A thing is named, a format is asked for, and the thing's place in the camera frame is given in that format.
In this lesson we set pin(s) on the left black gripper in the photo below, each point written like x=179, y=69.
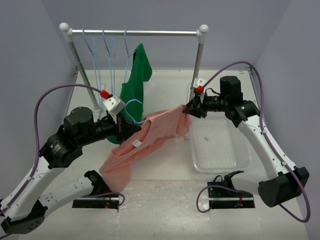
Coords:
x=124, y=129

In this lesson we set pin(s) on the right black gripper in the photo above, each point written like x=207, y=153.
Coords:
x=197, y=107

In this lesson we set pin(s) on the blue hanger of pink shirt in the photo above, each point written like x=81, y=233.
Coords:
x=134, y=110

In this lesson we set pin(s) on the pink t shirt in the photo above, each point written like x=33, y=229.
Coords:
x=155, y=132

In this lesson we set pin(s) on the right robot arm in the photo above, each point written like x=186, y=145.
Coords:
x=285, y=181

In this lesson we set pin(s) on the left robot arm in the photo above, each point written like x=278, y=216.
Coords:
x=25, y=210

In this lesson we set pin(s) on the green t shirt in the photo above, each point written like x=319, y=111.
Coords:
x=141, y=72

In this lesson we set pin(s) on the blue hanger with green shirt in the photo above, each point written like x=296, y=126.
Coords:
x=128, y=54

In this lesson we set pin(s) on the empty blue hanger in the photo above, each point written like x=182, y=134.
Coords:
x=111, y=51
x=94, y=52

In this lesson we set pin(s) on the clear plastic basket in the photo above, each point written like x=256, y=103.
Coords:
x=217, y=146

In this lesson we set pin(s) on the metal clothes rack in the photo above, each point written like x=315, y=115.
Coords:
x=69, y=33

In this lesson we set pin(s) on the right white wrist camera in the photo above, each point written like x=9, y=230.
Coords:
x=198, y=86

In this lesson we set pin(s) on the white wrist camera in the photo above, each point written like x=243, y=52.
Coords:
x=113, y=105
x=198, y=86

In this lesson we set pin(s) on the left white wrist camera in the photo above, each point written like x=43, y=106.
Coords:
x=113, y=105

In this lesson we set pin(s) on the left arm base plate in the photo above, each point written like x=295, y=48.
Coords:
x=97, y=199

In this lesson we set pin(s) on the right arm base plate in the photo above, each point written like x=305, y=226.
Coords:
x=220, y=198

